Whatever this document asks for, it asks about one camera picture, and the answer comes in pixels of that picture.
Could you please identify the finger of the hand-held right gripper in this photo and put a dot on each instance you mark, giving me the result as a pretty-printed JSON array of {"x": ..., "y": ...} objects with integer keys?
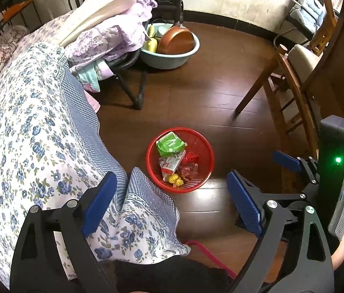
[
  {"x": 291, "y": 197},
  {"x": 288, "y": 160}
]

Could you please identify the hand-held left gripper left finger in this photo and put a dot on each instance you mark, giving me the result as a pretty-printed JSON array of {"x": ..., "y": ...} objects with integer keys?
[{"x": 98, "y": 201}]

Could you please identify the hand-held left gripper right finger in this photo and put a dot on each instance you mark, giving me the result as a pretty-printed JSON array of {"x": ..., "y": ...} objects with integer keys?
[{"x": 245, "y": 204}]

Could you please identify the red plastic basket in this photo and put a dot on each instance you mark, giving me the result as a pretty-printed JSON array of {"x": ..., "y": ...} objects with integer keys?
[{"x": 202, "y": 158}]

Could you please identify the clear bag of red packets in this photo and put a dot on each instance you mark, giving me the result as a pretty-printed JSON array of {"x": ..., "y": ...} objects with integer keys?
[{"x": 190, "y": 171}]

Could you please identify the paper wrapper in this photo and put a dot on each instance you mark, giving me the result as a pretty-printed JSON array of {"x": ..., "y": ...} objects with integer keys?
[{"x": 172, "y": 161}]

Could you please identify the green white packet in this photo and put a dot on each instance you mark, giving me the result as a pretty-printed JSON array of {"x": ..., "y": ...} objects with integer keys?
[{"x": 169, "y": 143}]

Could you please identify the wooden chair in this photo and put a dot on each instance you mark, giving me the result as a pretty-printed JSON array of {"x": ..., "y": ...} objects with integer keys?
[{"x": 300, "y": 97}]

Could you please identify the beige chair cushion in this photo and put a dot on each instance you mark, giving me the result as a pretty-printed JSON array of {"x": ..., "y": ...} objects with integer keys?
[{"x": 303, "y": 61}]

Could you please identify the blue floral bedsheet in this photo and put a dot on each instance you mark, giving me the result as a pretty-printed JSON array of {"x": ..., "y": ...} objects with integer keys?
[{"x": 37, "y": 134}]

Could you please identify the pink cloth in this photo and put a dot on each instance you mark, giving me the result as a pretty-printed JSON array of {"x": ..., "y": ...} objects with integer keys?
[{"x": 93, "y": 102}]

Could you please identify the blue seat cushion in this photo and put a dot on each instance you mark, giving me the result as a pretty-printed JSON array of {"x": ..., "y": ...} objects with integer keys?
[{"x": 307, "y": 9}]

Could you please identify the light blue basin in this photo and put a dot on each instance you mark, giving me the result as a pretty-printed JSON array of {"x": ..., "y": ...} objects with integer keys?
[{"x": 172, "y": 61}]

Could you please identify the yellow plastic container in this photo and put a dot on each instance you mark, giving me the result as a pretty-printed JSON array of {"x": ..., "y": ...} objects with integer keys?
[{"x": 152, "y": 45}]

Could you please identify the copper pan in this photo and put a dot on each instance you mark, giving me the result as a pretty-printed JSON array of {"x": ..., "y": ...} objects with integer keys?
[{"x": 175, "y": 39}]

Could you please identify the purple blanket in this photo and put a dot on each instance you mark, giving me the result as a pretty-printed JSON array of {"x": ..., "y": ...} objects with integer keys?
[{"x": 111, "y": 36}]

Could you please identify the pale floral bed sheet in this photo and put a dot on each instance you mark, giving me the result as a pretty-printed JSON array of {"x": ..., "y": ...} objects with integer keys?
[{"x": 47, "y": 27}]

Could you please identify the white quilted pillow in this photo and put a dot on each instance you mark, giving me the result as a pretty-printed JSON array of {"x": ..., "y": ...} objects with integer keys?
[{"x": 105, "y": 6}]

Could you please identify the orange side table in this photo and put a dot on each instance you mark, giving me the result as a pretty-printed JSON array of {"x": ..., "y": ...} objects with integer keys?
[{"x": 16, "y": 7}]

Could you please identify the metal frame chair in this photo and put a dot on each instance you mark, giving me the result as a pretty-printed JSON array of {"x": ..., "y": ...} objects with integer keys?
[{"x": 284, "y": 36}]

